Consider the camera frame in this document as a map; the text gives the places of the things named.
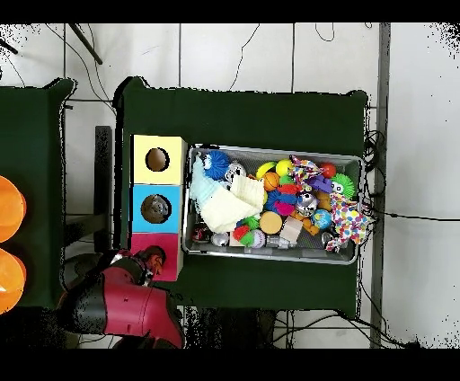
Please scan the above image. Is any cream waffle cloth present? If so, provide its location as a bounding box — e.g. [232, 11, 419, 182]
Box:
[199, 174, 267, 234]

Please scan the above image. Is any colourful spotted cloth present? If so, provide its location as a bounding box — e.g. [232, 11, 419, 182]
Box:
[323, 192, 375, 253]

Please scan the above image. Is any wooden box with three holes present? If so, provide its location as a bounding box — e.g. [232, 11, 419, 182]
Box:
[126, 133, 189, 282]

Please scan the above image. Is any grey round stand base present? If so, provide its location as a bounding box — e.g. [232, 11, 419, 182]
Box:
[62, 251, 107, 293]

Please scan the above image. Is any black upright panel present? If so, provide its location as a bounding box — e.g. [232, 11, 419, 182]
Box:
[93, 124, 113, 254]

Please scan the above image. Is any mint waffle cloth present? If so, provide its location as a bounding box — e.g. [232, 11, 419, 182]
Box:
[188, 154, 226, 211]

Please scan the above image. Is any orange round object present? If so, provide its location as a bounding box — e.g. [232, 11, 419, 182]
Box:
[0, 246, 27, 314]
[0, 174, 28, 244]

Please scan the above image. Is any blue fuzzy toy with eyes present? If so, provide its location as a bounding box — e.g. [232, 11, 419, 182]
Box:
[203, 149, 232, 181]

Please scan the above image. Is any silver drink can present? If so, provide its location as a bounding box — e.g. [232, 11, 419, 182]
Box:
[225, 162, 248, 184]

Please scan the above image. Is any dark green table cloth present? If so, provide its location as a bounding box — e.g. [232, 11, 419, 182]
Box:
[0, 77, 84, 311]
[111, 75, 368, 319]

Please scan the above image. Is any orange round sponge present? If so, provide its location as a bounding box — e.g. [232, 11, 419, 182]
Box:
[258, 210, 283, 235]

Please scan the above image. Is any orange toy basketball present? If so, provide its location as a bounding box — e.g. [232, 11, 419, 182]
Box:
[262, 171, 282, 192]

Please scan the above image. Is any blue orange spiky ball toy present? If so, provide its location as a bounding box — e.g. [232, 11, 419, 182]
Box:
[264, 183, 304, 217]

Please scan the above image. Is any blue green globe ball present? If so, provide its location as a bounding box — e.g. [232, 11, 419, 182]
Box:
[310, 208, 332, 231]

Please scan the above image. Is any black tripod leg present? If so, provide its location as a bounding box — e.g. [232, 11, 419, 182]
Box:
[0, 35, 19, 56]
[67, 22, 104, 66]

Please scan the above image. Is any green fuzzy toy with eyes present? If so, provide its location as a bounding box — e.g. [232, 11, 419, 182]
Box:
[329, 173, 357, 200]

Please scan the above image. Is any silver wire mesh bin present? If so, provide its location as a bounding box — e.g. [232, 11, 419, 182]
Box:
[181, 142, 363, 266]

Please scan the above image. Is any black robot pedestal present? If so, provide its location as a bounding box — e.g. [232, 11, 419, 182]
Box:
[184, 306, 278, 350]

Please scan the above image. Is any black floor cable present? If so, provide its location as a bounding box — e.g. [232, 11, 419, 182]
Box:
[361, 200, 460, 222]

